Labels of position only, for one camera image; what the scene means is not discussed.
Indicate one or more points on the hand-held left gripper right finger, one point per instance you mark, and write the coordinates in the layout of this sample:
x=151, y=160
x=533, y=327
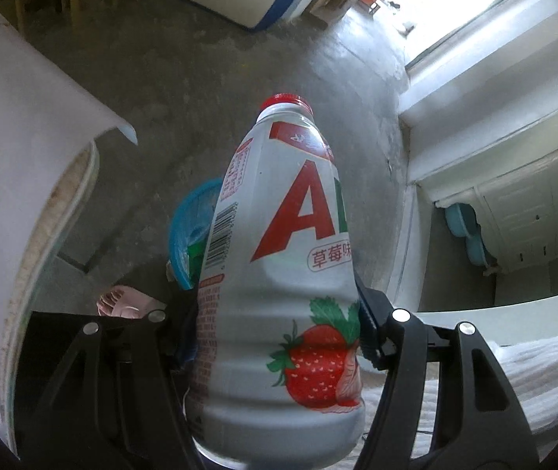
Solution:
x=374, y=333

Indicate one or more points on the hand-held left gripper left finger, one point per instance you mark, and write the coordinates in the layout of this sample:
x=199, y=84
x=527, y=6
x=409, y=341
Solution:
x=156, y=352

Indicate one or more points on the blue plastic basket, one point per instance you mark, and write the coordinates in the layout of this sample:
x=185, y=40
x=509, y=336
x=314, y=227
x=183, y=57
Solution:
x=186, y=225

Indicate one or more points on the strawberry milk bottle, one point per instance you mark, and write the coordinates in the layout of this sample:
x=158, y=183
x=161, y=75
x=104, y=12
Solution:
x=269, y=254

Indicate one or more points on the person's foot in pink slipper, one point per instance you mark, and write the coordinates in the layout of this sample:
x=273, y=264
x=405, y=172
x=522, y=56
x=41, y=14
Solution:
x=122, y=301

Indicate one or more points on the blue plastic basin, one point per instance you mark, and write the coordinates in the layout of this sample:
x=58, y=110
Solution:
x=479, y=252
x=460, y=220

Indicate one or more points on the white cabinet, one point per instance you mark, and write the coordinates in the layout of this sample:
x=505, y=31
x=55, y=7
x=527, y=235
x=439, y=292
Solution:
x=518, y=205

